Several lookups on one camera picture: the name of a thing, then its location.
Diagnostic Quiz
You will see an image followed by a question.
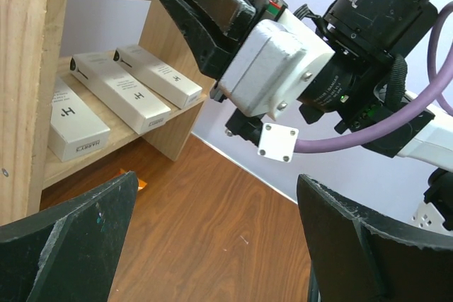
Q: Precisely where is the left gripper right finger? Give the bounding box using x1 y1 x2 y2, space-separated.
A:
297 173 452 301

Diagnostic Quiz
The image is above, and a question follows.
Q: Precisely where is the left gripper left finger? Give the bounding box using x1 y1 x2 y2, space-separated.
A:
1 171 137 301

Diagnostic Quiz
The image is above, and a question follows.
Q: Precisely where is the white Harry's razor box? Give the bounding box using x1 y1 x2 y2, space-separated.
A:
48 77 110 162

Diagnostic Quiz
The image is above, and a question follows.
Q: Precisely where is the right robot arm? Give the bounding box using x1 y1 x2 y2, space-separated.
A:
159 0 452 236

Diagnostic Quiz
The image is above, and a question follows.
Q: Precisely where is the orange razor pack under shelf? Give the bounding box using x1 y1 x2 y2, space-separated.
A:
118 168 147 191

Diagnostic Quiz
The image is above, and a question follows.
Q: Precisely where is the wooden shelf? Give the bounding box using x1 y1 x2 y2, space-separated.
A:
1 0 214 224

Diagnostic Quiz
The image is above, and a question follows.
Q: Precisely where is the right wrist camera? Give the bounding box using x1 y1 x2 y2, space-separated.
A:
216 10 336 163

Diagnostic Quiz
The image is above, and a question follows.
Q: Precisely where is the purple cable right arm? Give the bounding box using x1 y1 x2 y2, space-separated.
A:
293 1 453 155

